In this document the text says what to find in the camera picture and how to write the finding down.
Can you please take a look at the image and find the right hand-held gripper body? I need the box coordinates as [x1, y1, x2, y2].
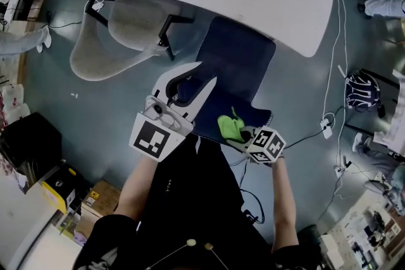
[240, 125, 287, 166]

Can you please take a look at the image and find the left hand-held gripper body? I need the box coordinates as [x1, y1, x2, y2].
[128, 85, 194, 163]

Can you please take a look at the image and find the green cleaning cloth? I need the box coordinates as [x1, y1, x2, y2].
[217, 106, 246, 140]

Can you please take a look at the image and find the navy blue chair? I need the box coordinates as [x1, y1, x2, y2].
[189, 16, 277, 152]

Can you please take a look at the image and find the person's left forearm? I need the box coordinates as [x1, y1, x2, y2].
[113, 154, 159, 226]

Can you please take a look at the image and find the person's right forearm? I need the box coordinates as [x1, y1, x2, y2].
[269, 156, 300, 252]

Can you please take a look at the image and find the person's black clothing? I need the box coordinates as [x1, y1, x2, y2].
[75, 134, 323, 270]

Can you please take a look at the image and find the grey fabric armchair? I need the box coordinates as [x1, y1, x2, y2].
[70, 0, 195, 82]

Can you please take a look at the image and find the cardboard box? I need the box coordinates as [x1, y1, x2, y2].
[75, 179, 123, 238]

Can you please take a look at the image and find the patterned dark backpack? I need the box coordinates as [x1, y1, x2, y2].
[344, 72, 382, 112]

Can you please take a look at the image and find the yellow black case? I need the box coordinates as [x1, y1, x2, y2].
[40, 163, 85, 216]

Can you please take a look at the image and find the black bag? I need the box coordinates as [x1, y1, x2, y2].
[0, 112, 63, 175]

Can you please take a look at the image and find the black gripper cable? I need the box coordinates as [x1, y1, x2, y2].
[283, 106, 346, 150]

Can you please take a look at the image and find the beige toggle cord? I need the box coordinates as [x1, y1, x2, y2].
[145, 238, 229, 270]

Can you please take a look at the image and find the black floor cable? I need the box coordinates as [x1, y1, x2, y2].
[46, 10, 84, 30]

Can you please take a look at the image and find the long white cable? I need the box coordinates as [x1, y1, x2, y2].
[321, 0, 349, 125]

